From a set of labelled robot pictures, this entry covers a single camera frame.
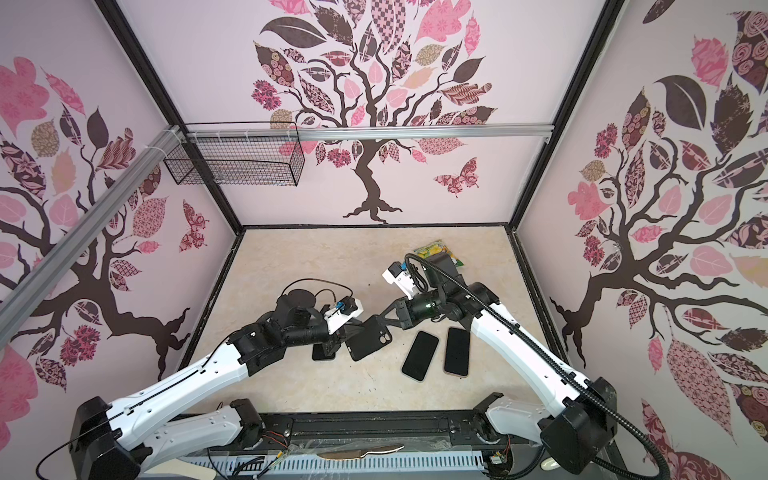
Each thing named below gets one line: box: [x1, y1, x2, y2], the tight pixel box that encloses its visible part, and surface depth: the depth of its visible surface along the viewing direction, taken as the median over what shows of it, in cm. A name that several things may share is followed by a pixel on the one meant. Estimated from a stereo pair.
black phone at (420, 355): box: [402, 331, 439, 382], surface depth 87 cm
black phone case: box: [345, 315, 393, 361], surface depth 70 cm
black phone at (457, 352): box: [444, 327, 470, 377], surface depth 88 cm
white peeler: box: [540, 457, 560, 471], surface depth 70 cm
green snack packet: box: [413, 239, 464, 267], surface depth 112 cm
